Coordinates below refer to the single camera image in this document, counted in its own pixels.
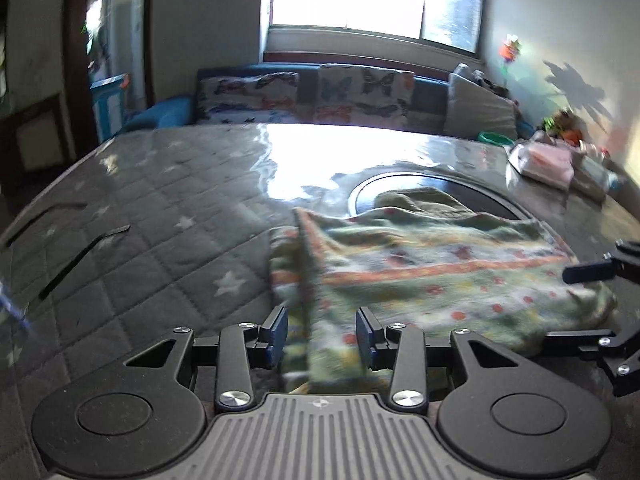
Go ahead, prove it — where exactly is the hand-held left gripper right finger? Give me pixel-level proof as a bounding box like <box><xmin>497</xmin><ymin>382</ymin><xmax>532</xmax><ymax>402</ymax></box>
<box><xmin>354</xmin><ymin>307</ymin><xmax>534</xmax><ymax>415</ymax></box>

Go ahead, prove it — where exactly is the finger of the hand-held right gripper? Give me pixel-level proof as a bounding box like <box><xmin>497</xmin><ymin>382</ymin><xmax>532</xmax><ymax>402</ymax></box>
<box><xmin>561</xmin><ymin>239</ymin><xmax>640</xmax><ymax>286</ymax></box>
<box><xmin>544</xmin><ymin>327</ymin><xmax>640</xmax><ymax>397</ymax></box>

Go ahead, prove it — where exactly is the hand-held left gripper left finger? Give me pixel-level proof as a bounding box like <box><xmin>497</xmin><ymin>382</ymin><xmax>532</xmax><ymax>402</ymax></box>
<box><xmin>125</xmin><ymin>305</ymin><xmax>290</xmax><ymax>414</ymax></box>

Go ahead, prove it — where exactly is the green floral garment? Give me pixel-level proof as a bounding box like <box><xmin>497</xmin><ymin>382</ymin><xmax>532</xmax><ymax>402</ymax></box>
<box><xmin>269</xmin><ymin>187</ymin><xmax>619</xmax><ymax>394</ymax></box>

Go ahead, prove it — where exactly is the clear plastic bag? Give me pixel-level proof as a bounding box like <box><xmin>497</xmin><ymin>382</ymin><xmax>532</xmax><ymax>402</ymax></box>
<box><xmin>570</xmin><ymin>152</ymin><xmax>627</xmax><ymax>202</ymax></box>

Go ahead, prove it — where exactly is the pink and white plastic bag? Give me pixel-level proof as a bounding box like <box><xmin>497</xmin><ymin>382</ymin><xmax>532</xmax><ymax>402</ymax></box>
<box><xmin>506</xmin><ymin>140</ymin><xmax>576</xmax><ymax>191</ymax></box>

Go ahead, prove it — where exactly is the black round turntable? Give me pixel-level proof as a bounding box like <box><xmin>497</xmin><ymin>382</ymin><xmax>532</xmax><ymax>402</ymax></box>
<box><xmin>346</xmin><ymin>170</ymin><xmax>536</xmax><ymax>222</ymax></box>

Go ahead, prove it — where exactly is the grey quilted star cover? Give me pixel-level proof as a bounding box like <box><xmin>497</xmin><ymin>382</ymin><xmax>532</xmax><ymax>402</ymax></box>
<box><xmin>0</xmin><ymin>122</ymin><xmax>640</xmax><ymax>467</ymax></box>

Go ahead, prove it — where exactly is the green bowl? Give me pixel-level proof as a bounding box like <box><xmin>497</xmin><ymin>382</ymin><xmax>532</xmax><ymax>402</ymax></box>
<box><xmin>477</xmin><ymin>131</ymin><xmax>516</xmax><ymax>147</ymax></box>

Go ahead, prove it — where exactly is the white pillow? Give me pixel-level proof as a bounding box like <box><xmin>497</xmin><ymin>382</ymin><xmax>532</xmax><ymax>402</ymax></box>
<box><xmin>443</xmin><ymin>72</ymin><xmax>519</xmax><ymax>141</ymax></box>

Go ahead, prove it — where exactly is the black strip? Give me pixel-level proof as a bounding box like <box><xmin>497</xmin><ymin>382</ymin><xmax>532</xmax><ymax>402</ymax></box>
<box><xmin>2</xmin><ymin>202</ymin><xmax>89</xmax><ymax>249</ymax></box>
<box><xmin>38</xmin><ymin>224</ymin><xmax>132</xmax><ymax>300</ymax></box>

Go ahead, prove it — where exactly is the orange flower toy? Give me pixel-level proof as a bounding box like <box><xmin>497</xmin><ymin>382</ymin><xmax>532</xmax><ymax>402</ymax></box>
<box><xmin>498</xmin><ymin>33</ymin><xmax>522</xmax><ymax>64</ymax></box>

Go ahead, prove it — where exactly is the square butterfly print cushion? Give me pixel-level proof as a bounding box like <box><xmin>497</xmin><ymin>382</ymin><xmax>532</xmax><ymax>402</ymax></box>
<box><xmin>315</xmin><ymin>63</ymin><xmax>416</xmax><ymax>129</ymax></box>

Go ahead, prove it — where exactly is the wide butterfly print cushion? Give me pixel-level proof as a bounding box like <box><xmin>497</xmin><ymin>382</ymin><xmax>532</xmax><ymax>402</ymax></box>
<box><xmin>196</xmin><ymin>72</ymin><xmax>301</xmax><ymax>126</ymax></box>

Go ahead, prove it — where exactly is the blue sofa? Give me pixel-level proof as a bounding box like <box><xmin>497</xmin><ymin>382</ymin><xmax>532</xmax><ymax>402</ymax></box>
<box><xmin>117</xmin><ymin>62</ymin><xmax>532</xmax><ymax>141</ymax></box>

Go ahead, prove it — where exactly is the blue strip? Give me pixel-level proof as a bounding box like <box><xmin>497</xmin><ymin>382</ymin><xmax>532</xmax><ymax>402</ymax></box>
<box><xmin>0</xmin><ymin>280</ymin><xmax>37</xmax><ymax>337</ymax></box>

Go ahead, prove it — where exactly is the blue cabinet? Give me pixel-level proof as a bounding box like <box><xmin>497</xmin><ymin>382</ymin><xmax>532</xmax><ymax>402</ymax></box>
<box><xmin>90</xmin><ymin>73</ymin><xmax>132</xmax><ymax>144</ymax></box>

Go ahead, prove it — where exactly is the dark wooden counter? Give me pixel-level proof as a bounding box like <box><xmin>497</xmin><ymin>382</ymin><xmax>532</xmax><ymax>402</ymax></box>
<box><xmin>0</xmin><ymin>93</ymin><xmax>72</xmax><ymax>177</ymax></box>

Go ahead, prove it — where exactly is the dark wooden door frame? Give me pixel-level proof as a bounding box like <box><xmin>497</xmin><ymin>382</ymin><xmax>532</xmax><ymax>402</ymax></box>
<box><xmin>67</xmin><ymin>0</ymin><xmax>156</xmax><ymax>162</ymax></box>

